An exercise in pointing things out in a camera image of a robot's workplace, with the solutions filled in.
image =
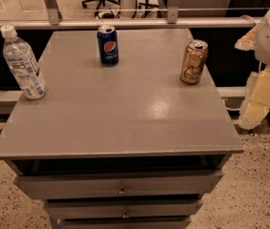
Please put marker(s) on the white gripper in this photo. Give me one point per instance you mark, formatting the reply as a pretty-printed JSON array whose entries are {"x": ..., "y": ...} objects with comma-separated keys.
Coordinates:
[{"x": 256, "y": 101}]

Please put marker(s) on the clear plastic water bottle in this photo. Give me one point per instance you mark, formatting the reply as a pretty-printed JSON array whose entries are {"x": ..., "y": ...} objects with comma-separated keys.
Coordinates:
[{"x": 22, "y": 63}]

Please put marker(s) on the orange soda can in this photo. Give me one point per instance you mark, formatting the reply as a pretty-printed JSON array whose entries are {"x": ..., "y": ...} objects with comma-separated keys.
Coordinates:
[{"x": 194, "y": 60}]

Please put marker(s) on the blue Pepsi can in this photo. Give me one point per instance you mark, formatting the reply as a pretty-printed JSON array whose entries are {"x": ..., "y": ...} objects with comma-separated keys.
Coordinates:
[{"x": 107, "y": 44}]

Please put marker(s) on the top grey drawer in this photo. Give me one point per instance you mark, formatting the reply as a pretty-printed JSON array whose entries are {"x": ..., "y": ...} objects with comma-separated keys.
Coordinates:
[{"x": 120, "y": 186}]

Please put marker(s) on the grey drawer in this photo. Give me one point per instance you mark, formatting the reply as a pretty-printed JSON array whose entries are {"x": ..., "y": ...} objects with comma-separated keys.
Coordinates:
[
  {"x": 120, "y": 186},
  {"x": 123, "y": 209},
  {"x": 138, "y": 223}
]

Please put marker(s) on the grey drawer cabinet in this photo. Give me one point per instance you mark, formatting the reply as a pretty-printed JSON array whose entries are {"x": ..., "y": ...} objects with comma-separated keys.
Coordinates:
[{"x": 134, "y": 117}]

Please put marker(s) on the middle grey drawer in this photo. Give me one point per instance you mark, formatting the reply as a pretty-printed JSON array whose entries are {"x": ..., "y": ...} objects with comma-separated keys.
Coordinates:
[{"x": 123, "y": 209}]

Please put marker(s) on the bottom grey drawer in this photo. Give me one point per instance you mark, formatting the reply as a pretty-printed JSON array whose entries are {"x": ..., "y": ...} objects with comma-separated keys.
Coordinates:
[{"x": 138, "y": 223}]

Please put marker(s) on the metal window frame rail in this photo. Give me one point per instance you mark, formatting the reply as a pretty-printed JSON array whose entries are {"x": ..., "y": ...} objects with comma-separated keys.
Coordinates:
[{"x": 49, "y": 15}]

